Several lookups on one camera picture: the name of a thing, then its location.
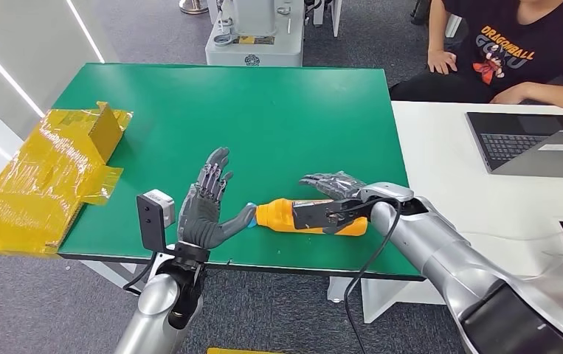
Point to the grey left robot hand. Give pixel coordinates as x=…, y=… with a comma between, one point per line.
x=200, y=220

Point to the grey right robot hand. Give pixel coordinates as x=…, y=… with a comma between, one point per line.
x=340, y=184

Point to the orange detergent bottle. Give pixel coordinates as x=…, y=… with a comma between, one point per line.
x=276, y=217

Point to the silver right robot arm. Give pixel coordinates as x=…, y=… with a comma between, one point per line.
x=437, y=244

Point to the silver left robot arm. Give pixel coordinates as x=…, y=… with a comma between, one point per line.
x=154, y=312

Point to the white table foot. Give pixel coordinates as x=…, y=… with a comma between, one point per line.
x=340, y=290

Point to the white slanted table leg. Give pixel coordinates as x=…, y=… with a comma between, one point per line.
x=102, y=273

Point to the yellow flat object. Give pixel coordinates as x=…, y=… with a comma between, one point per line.
x=242, y=352

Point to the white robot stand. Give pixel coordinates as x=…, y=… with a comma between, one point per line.
x=254, y=53

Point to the yellow taped cardboard box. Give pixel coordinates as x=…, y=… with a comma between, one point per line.
x=41, y=181

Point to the dark grey laptop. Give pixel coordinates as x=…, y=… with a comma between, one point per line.
x=511, y=141

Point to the black office chair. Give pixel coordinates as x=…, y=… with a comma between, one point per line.
x=420, y=12

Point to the chrome stand base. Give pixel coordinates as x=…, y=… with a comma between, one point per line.
x=193, y=7

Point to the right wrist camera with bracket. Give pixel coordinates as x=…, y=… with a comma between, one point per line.
x=310, y=215

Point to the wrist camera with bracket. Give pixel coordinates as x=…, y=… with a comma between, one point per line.
x=150, y=225
x=310, y=215

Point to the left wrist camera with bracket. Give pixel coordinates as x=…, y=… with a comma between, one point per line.
x=150, y=225

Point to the white frame legs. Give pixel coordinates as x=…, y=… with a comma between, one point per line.
x=334, y=19

